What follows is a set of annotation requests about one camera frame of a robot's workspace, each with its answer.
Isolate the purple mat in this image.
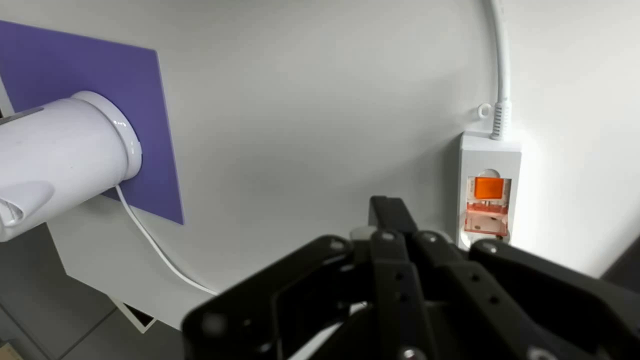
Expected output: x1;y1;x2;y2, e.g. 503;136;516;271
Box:
0;17;186;225

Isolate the white kettle cord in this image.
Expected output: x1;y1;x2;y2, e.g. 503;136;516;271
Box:
114;183;220;297

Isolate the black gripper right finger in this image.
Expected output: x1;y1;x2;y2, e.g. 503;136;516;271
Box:
370;196;640;360

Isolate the white power strip adapter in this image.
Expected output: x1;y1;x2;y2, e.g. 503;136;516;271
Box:
456;134;521;248

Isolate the white power strip cable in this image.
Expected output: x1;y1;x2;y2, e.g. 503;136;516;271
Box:
465;0;514;142

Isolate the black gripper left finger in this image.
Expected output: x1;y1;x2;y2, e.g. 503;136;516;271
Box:
181;235;374;360

